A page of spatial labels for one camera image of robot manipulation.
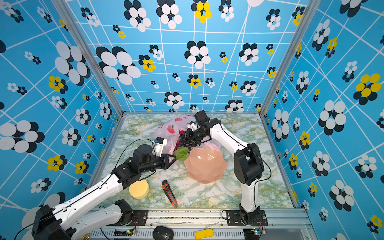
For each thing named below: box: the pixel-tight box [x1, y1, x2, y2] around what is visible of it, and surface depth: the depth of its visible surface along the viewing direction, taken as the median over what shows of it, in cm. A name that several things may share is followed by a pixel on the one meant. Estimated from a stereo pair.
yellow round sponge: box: [129, 179, 150, 199], surface depth 81 cm
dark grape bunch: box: [178, 140, 193, 153], surface depth 80 cm
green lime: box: [173, 146, 189, 161], surface depth 75 cm
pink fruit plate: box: [184, 147, 228, 184], surface depth 91 cm
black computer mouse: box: [153, 225, 174, 240], surface depth 70 cm
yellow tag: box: [194, 228, 215, 240], surface depth 71 cm
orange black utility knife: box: [161, 179, 178, 208], surface depth 82 cm
